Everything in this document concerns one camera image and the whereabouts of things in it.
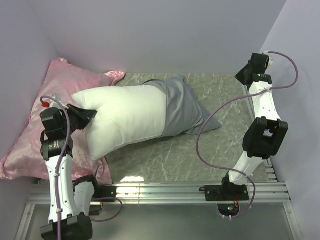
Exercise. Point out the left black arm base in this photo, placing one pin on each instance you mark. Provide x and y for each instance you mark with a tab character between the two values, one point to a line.
105	193

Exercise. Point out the pink satin rose pillow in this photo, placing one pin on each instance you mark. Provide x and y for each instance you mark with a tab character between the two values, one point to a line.
24	159

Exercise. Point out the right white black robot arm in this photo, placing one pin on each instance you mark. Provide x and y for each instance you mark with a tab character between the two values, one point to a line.
265	136

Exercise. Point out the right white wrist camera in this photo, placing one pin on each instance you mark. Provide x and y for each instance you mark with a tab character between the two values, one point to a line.
270	59

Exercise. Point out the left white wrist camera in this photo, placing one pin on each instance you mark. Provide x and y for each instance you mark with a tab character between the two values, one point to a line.
55	101

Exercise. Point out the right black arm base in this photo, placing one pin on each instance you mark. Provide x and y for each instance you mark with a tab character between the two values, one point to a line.
227	198

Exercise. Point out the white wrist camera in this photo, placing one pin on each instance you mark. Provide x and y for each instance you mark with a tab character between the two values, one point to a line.
55	101
270	59

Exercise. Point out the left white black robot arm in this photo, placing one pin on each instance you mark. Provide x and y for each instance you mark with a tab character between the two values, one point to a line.
69	200

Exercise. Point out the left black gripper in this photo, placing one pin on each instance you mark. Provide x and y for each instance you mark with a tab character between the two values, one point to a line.
83	115

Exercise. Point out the grey satin pillowcase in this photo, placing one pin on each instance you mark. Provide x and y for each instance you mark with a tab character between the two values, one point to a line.
184	113

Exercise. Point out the white pillow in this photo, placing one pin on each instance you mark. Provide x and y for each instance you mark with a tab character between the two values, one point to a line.
125	115

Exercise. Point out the aluminium mounting rail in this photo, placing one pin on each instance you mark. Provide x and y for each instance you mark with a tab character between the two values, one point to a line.
153	193

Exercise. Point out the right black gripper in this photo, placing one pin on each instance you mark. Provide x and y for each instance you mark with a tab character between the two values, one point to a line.
238	75

